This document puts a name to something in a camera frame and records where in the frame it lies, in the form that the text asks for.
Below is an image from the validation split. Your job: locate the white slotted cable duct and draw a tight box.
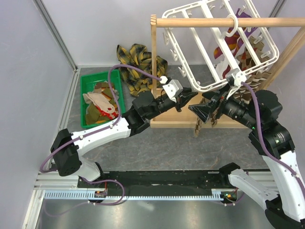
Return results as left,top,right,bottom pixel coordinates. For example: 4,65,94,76
44,190,223,201

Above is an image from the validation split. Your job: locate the yellow plaid cloth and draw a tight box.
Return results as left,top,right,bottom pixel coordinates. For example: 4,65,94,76
116,43,168,97

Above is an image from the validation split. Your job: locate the wooden hanger stand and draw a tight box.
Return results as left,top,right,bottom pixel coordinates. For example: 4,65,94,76
151,15,305,128

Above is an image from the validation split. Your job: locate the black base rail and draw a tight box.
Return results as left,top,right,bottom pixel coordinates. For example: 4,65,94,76
78,168,239,198

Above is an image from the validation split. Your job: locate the white plastic sock hanger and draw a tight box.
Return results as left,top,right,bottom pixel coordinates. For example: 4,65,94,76
164,0,279,93

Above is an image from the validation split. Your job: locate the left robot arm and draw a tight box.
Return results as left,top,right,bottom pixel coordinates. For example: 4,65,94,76
51,88,198,187

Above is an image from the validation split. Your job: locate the beige red snowman sock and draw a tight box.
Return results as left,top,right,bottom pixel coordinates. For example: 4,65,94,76
83,92,119,123

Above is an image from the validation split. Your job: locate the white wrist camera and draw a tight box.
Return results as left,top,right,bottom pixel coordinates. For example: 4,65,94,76
226,68,246,100
160,76,183,103

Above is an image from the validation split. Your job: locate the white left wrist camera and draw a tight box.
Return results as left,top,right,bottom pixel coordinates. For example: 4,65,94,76
160,76,183,103

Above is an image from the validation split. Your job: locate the green plastic bin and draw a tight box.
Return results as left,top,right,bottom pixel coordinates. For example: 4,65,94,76
80,70,125,129

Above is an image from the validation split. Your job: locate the beige brown argyle sock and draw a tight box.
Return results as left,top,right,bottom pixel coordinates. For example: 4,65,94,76
210,105,221,128
194,117,204,137

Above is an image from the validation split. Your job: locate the purple striped sock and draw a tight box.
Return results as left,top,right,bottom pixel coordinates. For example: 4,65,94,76
227,8,258,51

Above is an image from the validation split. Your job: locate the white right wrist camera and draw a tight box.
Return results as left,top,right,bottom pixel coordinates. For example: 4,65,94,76
226,68,246,100

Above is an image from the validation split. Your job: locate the brown white striped sock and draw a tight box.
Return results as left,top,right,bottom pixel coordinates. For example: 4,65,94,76
233,71,271,103

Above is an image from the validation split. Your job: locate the olive brown patterned sock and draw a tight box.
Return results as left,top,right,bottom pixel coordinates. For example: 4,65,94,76
82,81,119,125

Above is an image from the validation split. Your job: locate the aluminium corner profile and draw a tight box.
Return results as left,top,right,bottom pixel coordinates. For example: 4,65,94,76
33,0,79,71

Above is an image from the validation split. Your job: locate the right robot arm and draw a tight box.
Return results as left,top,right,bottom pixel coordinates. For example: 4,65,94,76
189,90,305,229

